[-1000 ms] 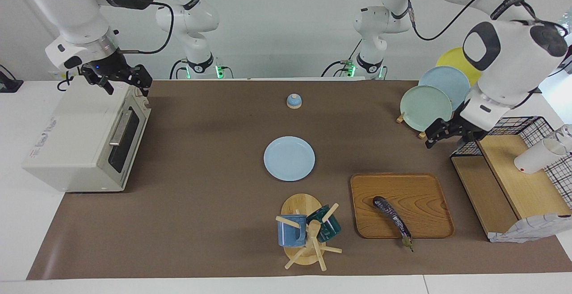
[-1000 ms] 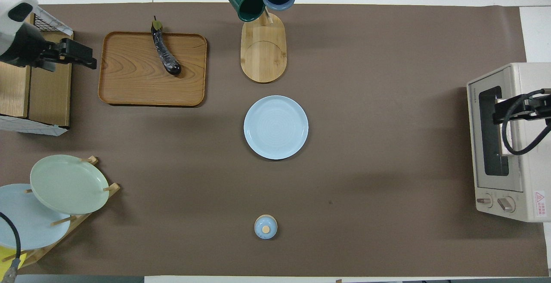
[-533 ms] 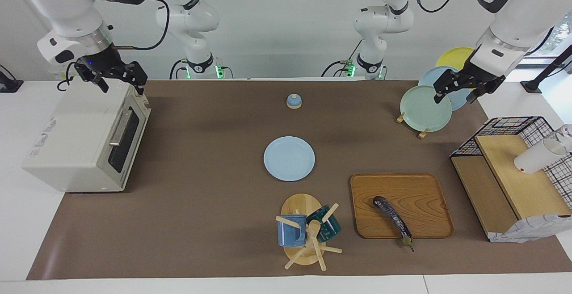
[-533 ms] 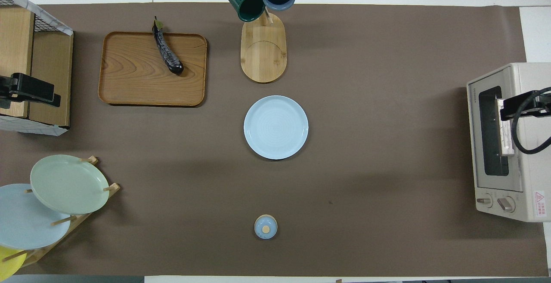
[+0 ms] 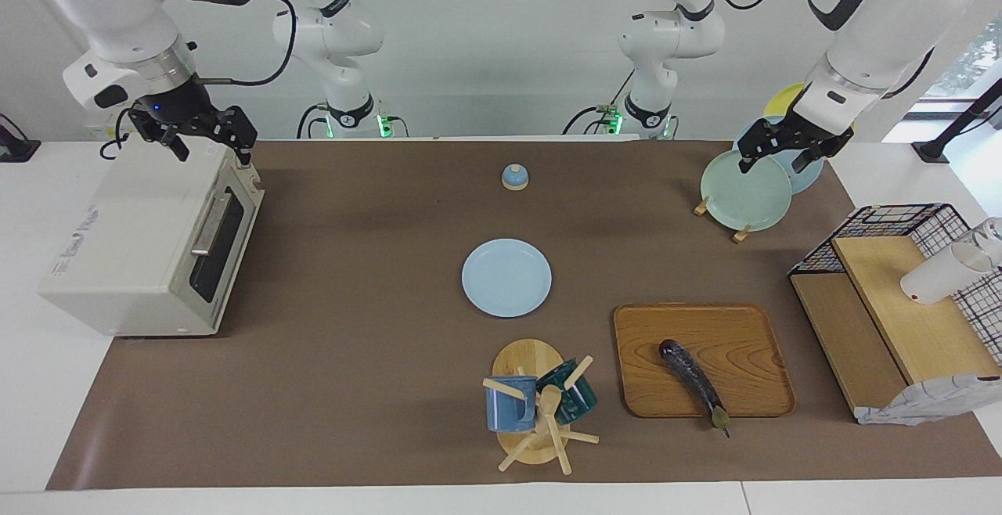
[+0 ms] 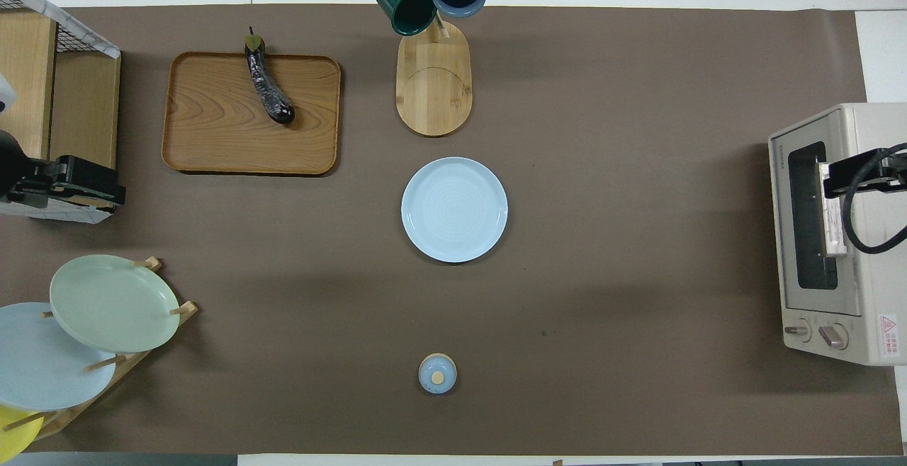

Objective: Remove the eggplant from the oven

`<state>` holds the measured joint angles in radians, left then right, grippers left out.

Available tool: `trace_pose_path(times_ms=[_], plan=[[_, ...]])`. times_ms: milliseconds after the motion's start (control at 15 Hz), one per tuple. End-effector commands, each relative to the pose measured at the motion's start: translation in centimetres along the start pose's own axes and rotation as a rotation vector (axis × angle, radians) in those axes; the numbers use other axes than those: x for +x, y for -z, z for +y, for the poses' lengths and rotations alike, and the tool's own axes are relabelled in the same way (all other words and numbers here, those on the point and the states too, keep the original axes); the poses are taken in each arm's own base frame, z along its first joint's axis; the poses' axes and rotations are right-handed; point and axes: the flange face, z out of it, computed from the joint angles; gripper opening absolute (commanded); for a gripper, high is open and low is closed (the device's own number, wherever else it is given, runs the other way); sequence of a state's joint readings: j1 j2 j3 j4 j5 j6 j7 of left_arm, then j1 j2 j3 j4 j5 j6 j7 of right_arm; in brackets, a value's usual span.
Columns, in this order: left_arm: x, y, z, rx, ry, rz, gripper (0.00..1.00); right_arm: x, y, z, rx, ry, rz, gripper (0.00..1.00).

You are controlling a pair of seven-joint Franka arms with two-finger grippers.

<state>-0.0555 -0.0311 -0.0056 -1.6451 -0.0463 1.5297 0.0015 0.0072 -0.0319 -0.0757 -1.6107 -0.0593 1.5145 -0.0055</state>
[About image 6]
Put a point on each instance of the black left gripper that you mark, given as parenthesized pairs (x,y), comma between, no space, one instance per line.
(28,172)

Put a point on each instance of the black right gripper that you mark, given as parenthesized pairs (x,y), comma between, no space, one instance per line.
(886,168)

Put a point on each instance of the dark purple eggplant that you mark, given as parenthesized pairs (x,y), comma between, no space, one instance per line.
(269,94)

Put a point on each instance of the light blue serving plate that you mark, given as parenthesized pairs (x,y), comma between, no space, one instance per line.
(453,209)

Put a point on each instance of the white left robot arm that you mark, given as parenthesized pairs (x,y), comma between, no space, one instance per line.
(6,94)

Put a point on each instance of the white toaster oven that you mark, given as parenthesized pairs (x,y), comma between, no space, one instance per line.
(882,275)

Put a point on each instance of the beige oven knob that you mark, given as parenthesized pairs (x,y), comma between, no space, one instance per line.
(797,329)
(832,336)

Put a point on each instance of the wooden step shelf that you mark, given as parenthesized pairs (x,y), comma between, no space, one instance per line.
(85,112)

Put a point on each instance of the pale green plate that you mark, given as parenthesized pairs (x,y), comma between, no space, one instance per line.
(113,303)

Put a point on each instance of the wooden tray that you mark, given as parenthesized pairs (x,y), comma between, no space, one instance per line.
(212,133)

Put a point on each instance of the wooden plate rack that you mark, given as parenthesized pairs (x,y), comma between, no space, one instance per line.
(188,308)

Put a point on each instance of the light blue plate in rack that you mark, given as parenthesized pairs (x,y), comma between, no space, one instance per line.
(35,374)

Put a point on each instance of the brown table mat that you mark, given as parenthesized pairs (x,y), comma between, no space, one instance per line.
(602,275)

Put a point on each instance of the yellow plate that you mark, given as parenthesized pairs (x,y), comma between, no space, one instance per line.
(14,438)

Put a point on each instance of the wooden mug tree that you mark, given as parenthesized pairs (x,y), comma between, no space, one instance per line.
(434,91)

